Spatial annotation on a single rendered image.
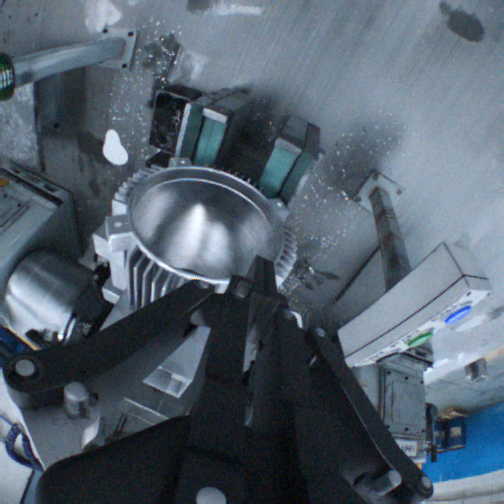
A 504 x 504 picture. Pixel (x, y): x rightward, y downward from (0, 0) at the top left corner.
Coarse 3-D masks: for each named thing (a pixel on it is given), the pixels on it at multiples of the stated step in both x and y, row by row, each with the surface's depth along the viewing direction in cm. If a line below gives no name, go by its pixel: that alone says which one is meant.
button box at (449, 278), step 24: (432, 264) 19; (456, 264) 16; (408, 288) 21; (432, 288) 18; (456, 288) 16; (480, 288) 16; (384, 312) 23; (408, 312) 20; (432, 312) 18; (360, 336) 26; (384, 336) 23; (408, 336) 21; (360, 360) 25
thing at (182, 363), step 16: (128, 304) 24; (112, 320) 23; (192, 336) 25; (176, 352) 23; (192, 352) 24; (160, 368) 32; (176, 368) 22; (192, 368) 23; (160, 384) 30; (176, 384) 30
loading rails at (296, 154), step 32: (224, 96) 31; (192, 128) 28; (224, 128) 28; (288, 128) 30; (192, 160) 33; (224, 160) 38; (256, 160) 38; (288, 160) 29; (320, 160) 38; (288, 192) 31
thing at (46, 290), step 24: (24, 264) 45; (48, 264) 47; (72, 264) 52; (24, 288) 42; (48, 288) 44; (72, 288) 46; (24, 312) 41; (48, 312) 42; (72, 312) 44; (96, 312) 56; (24, 336) 43; (48, 336) 41; (72, 336) 46
